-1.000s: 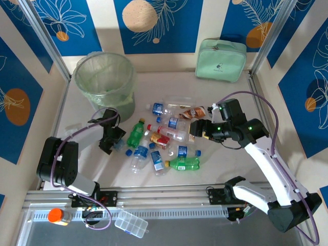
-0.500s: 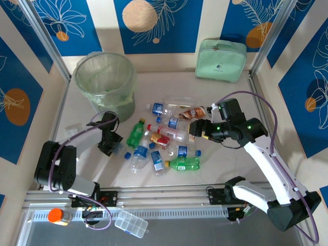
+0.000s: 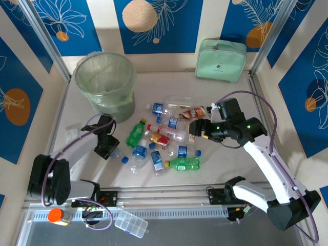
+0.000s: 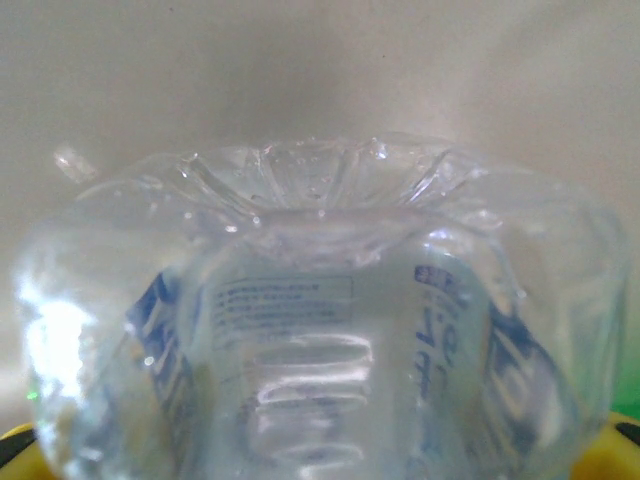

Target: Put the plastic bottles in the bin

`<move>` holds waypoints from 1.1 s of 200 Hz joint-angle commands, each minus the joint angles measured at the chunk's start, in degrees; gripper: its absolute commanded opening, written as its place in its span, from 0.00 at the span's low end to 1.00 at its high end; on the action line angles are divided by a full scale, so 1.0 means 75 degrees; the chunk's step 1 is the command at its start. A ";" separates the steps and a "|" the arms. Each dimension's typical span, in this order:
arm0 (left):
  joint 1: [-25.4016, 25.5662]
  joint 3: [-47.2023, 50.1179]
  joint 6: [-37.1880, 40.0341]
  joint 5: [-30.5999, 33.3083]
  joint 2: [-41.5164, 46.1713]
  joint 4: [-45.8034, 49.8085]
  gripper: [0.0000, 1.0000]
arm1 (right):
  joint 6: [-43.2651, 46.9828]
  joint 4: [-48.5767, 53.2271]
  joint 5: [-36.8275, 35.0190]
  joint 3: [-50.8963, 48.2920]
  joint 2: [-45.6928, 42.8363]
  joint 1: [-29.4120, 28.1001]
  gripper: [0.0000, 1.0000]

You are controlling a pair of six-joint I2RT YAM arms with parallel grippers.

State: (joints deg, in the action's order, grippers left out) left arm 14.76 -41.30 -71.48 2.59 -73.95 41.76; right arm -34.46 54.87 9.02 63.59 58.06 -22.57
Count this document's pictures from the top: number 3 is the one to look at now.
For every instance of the aluminium frame post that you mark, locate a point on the aluminium frame post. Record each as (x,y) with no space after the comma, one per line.
(44,38)
(272,36)

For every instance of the clear plastic packet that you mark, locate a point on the clear plastic packet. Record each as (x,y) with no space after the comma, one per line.
(71,131)

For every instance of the red-gold label clear bottle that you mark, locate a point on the red-gold label clear bottle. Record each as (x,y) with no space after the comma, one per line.
(160,139)

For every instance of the red-capped clear bottle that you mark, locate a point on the red-capped clear bottle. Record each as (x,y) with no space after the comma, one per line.
(169,132)

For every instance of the translucent bin with green liner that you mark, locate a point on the translucent bin with green liner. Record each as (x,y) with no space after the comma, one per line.
(112,105)

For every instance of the brown drink bottle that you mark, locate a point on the brown drink bottle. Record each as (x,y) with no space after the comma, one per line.
(191,112)

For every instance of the white-capped blue-label clear bottle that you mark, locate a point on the white-capped blue-label clear bottle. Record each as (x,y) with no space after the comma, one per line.
(157,108)

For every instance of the jar with orange cap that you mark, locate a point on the jar with orange cap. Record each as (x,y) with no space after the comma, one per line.
(55,215)

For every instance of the blue-capped blue-label clear bottle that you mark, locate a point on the blue-capped blue-label clear bottle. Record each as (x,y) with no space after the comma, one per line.
(173,123)

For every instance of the green bottle yellow cap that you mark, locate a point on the green bottle yellow cap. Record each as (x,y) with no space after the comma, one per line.
(135,133)
(184,164)

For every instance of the grey metal base panel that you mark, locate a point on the grey metal base panel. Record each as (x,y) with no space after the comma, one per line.
(205,233)

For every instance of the mint green zip pouch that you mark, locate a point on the mint green zip pouch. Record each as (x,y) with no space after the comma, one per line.
(220,59)

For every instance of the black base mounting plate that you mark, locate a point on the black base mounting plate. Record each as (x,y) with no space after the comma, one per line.
(110,198)
(214,196)

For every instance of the blue-capped cola-logo clear bottle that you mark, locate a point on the blue-capped cola-logo clear bottle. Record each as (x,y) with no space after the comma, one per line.
(183,151)

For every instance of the crushed clear bottle blue cap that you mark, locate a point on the crushed clear bottle blue cap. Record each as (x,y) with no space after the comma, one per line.
(120,156)

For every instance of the clear plastic compartment box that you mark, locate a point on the clear plastic compartment box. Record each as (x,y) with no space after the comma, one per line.
(130,224)

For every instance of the cream bottle green cap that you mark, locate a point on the cream bottle green cap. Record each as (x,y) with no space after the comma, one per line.
(192,138)

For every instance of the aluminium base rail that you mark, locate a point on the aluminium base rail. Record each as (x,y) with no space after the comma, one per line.
(164,196)

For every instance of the clear bottle white cap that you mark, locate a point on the clear bottle white cap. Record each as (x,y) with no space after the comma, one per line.
(176,100)

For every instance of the large blue-label clear bottle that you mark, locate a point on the large blue-label clear bottle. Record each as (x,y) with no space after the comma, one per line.
(139,152)

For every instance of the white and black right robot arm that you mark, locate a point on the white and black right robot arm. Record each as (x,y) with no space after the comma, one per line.
(271,166)

